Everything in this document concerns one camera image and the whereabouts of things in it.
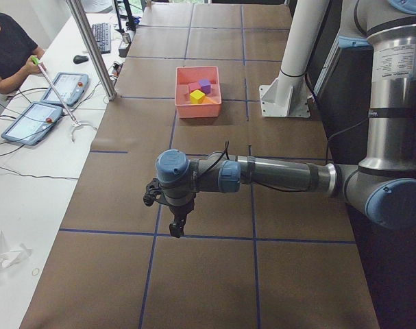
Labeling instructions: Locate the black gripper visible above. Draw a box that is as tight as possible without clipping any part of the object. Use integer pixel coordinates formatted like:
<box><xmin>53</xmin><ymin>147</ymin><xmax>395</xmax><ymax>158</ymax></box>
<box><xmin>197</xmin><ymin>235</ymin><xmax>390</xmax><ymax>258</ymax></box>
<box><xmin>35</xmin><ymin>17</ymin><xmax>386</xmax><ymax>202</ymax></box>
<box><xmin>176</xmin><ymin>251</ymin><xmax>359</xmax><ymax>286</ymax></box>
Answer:
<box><xmin>165</xmin><ymin>195</ymin><xmax>195</xmax><ymax>238</ymax></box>

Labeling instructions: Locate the orange foam block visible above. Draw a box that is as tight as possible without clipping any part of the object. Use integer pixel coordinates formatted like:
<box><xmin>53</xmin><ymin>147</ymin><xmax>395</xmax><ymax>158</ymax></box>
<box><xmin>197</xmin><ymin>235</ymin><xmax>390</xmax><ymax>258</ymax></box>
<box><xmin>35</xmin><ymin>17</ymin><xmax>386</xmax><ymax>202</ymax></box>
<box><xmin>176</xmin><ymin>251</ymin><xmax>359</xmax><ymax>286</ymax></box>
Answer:
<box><xmin>202</xmin><ymin>96</ymin><xmax>219</xmax><ymax>104</ymax></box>

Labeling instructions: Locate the yellow foam block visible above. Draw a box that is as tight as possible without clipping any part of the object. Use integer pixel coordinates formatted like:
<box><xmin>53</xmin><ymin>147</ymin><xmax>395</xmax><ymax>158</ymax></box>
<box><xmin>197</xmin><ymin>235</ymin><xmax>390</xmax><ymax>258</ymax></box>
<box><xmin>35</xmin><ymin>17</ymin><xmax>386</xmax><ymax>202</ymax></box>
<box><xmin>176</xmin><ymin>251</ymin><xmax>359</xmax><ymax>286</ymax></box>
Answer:
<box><xmin>190</xmin><ymin>89</ymin><xmax>206</xmax><ymax>105</ymax></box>

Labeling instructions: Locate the red foam block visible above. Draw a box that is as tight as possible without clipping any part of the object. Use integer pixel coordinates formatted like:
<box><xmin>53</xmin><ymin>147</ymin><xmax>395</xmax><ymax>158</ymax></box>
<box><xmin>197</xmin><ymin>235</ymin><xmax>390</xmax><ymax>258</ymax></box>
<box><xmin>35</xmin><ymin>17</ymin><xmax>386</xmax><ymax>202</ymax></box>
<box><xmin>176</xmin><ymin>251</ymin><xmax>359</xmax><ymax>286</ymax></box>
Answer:
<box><xmin>188</xmin><ymin>82</ymin><xmax>201</xmax><ymax>94</ymax></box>

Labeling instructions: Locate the purple foam block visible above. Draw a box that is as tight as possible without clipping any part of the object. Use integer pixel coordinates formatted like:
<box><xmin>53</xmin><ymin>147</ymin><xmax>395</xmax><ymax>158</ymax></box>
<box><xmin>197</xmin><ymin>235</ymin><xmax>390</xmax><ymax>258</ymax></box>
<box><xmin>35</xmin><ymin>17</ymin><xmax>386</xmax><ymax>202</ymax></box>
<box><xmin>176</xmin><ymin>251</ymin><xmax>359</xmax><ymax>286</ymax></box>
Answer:
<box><xmin>198</xmin><ymin>79</ymin><xmax>211</xmax><ymax>94</ymax></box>

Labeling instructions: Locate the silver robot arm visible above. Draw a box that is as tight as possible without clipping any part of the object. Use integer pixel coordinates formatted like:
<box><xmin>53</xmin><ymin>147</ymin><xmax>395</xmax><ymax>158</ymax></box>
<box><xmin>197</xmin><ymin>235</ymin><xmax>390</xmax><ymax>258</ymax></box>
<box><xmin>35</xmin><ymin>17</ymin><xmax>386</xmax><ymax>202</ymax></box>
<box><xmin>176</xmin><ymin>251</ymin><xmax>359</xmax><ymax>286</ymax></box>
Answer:
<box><xmin>143</xmin><ymin>1</ymin><xmax>416</xmax><ymax>242</ymax></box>

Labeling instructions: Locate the pink plastic bin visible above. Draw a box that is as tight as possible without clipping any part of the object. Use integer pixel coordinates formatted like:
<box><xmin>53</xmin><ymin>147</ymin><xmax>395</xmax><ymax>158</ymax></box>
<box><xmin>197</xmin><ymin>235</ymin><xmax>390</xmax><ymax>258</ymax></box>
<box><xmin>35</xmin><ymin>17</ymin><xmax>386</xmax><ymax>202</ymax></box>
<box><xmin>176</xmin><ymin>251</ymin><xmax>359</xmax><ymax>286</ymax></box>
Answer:
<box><xmin>175</xmin><ymin>66</ymin><xmax>222</xmax><ymax>119</ymax></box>

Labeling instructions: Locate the long reacher grabber stick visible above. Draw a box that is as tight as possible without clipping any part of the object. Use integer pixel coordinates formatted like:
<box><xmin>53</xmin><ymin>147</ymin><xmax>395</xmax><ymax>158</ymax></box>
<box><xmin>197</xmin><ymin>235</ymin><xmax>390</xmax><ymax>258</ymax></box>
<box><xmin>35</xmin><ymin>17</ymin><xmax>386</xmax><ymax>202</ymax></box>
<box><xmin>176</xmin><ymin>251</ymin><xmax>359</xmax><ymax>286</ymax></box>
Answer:
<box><xmin>30</xmin><ymin>55</ymin><xmax>97</xmax><ymax>143</ymax></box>

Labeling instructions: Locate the lower orange black connector box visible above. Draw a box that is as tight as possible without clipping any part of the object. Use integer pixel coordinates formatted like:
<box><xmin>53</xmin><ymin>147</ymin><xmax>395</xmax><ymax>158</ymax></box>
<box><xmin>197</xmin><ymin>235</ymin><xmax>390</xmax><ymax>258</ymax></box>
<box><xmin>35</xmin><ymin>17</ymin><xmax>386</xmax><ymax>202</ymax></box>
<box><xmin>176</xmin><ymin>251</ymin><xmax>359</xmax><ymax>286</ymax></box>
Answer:
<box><xmin>112</xmin><ymin>62</ymin><xmax>123</xmax><ymax>77</ymax></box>

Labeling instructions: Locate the upper blue teach pendant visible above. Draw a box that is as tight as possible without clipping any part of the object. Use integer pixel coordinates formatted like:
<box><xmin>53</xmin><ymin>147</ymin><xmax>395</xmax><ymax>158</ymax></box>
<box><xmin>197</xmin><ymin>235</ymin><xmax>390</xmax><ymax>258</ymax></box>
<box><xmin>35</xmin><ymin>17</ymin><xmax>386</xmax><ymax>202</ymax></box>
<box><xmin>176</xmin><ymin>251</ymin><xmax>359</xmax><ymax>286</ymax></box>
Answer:
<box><xmin>41</xmin><ymin>72</ymin><xmax>89</xmax><ymax>107</ymax></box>

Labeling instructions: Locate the blue teach pendant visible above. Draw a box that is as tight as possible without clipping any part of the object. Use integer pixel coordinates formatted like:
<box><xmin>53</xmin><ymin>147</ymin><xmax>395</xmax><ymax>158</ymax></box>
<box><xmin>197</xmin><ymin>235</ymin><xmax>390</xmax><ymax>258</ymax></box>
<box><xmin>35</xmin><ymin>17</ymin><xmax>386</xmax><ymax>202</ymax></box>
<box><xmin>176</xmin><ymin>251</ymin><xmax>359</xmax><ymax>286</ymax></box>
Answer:
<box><xmin>1</xmin><ymin>102</ymin><xmax>63</xmax><ymax>145</ymax></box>
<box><xmin>41</xmin><ymin>72</ymin><xmax>89</xmax><ymax>107</ymax></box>

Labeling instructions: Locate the crumpled white paper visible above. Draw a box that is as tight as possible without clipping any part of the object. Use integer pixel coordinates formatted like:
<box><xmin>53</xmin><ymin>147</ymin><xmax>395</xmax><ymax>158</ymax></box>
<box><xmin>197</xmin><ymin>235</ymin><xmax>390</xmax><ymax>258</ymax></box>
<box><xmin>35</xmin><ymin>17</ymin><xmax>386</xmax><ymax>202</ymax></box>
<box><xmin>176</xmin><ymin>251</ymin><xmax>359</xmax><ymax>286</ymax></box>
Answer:
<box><xmin>0</xmin><ymin>230</ymin><xmax>33</xmax><ymax>275</ymax></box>

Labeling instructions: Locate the lower blue teach pendant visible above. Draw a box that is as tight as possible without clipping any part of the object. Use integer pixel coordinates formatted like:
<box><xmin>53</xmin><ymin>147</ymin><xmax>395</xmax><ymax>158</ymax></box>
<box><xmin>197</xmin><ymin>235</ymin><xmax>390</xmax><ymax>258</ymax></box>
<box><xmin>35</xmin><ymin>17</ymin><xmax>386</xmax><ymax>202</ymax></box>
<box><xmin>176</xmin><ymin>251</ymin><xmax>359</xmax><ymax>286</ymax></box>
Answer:
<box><xmin>1</xmin><ymin>102</ymin><xmax>63</xmax><ymax>145</ymax></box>

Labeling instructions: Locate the small metal cup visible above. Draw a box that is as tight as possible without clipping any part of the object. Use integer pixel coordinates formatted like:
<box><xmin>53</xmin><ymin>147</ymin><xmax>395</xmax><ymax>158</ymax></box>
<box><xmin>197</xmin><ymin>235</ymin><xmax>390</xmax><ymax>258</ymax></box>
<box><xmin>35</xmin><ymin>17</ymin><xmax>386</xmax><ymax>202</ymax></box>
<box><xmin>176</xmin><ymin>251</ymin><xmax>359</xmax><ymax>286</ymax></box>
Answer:
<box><xmin>121</xmin><ymin>32</ymin><xmax>132</xmax><ymax>44</ymax></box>

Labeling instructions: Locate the black computer mouse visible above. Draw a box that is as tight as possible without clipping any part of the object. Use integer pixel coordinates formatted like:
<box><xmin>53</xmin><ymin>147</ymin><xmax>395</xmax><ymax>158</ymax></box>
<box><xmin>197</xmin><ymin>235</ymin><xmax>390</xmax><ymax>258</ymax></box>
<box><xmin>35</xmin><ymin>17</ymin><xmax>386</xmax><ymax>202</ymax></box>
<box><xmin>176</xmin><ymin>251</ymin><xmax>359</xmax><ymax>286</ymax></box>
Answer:
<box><xmin>73</xmin><ymin>55</ymin><xmax>89</xmax><ymax>64</ymax></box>

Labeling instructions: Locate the black keyboard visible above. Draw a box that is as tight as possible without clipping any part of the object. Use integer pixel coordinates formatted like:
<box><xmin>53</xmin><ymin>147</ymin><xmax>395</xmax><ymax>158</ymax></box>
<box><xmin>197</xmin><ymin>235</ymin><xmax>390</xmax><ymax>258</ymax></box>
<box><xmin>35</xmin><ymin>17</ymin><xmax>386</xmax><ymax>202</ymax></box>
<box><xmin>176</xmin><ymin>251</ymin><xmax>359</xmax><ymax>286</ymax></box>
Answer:
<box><xmin>91</xmin><ymin>23</ymin><xmax>112</xmax><ymax>54</ymax></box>

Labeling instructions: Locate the seated person in black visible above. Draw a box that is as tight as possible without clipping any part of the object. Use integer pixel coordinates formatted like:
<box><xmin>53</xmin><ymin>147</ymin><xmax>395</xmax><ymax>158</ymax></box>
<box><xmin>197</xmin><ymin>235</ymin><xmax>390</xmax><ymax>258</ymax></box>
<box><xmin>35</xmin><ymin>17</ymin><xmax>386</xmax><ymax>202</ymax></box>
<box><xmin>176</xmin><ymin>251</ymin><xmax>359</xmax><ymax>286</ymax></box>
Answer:
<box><xmin>0</xmin><ymin>13</ymin><xmax>45</xmax><ymax>95</ymax></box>

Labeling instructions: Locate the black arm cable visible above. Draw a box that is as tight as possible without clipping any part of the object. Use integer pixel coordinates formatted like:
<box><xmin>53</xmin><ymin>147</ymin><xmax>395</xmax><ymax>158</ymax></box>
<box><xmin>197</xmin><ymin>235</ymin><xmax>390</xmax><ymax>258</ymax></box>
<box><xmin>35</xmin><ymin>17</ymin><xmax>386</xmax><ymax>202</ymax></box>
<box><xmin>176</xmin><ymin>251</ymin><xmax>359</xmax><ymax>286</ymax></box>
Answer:
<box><xmin>190</xmin><ymin>118</ymin><xmax>371</xmax><ymax>193</ymax></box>

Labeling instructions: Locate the white pedestal column base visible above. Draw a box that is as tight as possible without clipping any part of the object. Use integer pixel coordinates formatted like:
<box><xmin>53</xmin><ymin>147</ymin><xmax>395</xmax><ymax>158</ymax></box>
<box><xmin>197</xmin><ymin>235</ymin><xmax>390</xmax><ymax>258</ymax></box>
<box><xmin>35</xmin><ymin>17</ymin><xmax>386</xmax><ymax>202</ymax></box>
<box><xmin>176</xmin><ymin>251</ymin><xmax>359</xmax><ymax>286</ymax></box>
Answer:
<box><xmin>259</xmin><ymin>0</ymin><xmax>329</xmax><ymax>118</ymax></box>

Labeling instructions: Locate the aluminium frame post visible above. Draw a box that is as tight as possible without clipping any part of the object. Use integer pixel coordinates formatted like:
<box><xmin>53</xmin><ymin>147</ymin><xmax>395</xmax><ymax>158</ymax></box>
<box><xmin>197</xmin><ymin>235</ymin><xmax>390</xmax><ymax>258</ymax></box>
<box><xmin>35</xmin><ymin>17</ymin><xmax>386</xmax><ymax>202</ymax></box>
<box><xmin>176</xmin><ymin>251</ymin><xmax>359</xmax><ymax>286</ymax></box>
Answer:
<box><xmin>66</xmin><ymin>0</ymin><xmax>117</xmax><ymax>101</ymax></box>

